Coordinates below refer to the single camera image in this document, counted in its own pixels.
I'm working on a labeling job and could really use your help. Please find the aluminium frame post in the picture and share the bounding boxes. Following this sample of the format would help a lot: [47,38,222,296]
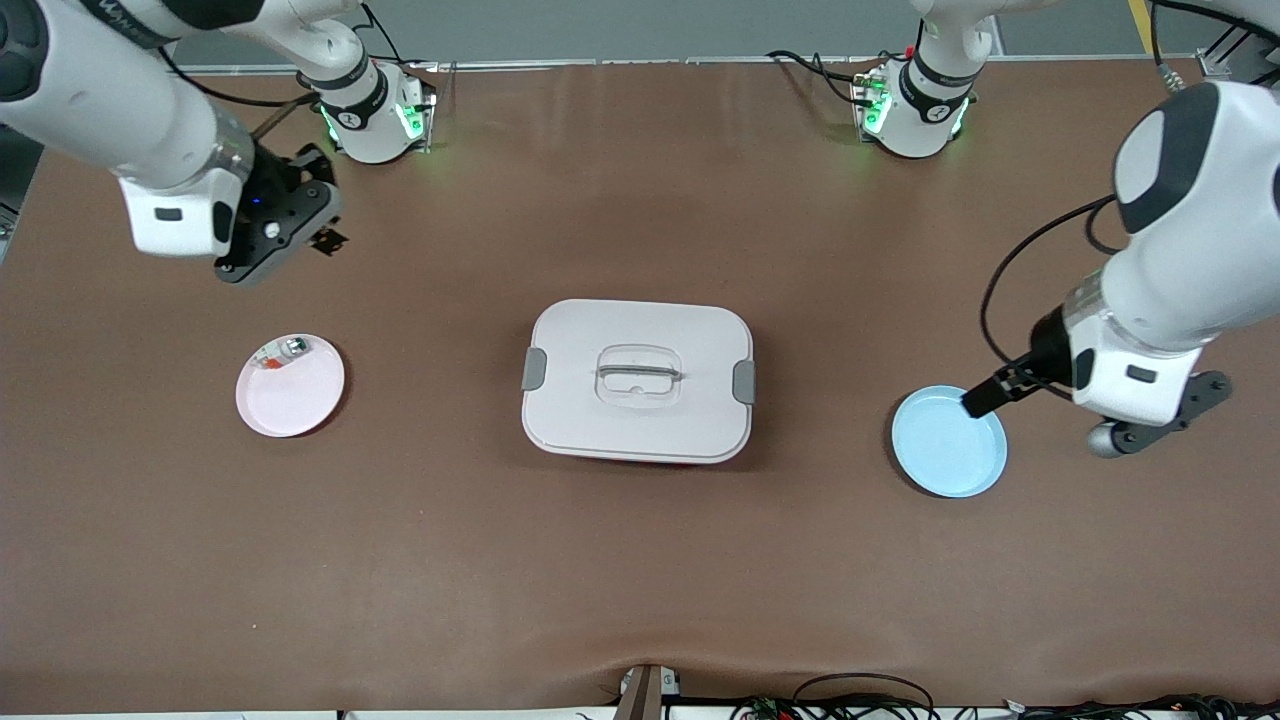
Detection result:
[1196,20,1280,83]

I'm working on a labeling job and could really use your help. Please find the pink round plate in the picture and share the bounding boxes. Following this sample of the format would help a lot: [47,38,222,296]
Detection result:
[235,333,347,439]

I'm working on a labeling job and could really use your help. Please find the black cable bundle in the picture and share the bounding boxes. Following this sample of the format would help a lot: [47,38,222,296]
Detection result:
[728,672,939,720]
[1005,694,1280,720]

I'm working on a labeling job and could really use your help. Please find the light blue round plate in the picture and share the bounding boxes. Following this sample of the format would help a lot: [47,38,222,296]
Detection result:
[891,385,1009,499]

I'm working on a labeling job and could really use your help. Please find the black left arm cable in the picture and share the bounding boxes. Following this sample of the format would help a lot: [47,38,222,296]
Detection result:
[979,0,1201,367]

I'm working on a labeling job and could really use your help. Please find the brown camera mount bracket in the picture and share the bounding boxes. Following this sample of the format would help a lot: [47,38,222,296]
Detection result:
[612,663,683,720]

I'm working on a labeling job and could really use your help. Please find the black base power cables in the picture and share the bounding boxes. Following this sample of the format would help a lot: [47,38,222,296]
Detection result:
[355,8,443,76]
[766,45,906,109]

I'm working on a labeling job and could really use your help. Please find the white lidded box grey latches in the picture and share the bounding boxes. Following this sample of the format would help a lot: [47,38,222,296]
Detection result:
[520,298,758,466]

